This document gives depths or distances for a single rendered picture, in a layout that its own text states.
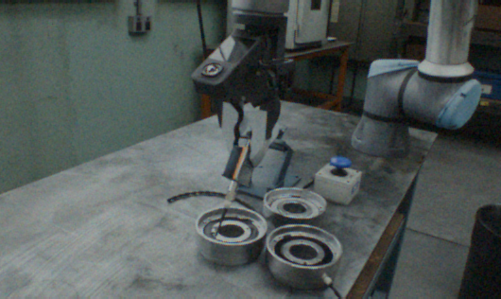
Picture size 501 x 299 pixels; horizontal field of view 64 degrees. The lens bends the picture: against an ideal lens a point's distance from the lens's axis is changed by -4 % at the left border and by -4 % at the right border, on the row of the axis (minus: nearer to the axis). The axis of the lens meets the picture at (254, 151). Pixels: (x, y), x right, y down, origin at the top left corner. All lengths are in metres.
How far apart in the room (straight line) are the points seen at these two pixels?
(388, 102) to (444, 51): 0.18
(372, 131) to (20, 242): 0.79
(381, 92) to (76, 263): 0.75
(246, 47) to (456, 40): 0.53
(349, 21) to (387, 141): 3.48
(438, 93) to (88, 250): 0.74
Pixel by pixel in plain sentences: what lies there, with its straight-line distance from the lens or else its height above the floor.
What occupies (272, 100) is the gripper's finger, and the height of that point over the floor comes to 1.03.
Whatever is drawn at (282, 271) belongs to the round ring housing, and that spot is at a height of 0.83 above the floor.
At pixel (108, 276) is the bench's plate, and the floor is 0.80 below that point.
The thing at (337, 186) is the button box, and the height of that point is 0.83.
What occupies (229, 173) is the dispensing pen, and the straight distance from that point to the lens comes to 0.58.
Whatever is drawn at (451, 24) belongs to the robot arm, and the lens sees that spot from 0.93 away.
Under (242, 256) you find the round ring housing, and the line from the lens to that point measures 0.59.
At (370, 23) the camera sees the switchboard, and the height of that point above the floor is 0.94.
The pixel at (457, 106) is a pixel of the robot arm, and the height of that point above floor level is 0.97.
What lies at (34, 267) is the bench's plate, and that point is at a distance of 0.64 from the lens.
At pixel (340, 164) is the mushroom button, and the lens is 0.79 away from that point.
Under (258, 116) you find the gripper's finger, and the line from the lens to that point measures 0.56.
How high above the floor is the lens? 1.16
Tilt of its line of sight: 21 degrees down
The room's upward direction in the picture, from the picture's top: 4 degrees clockwise
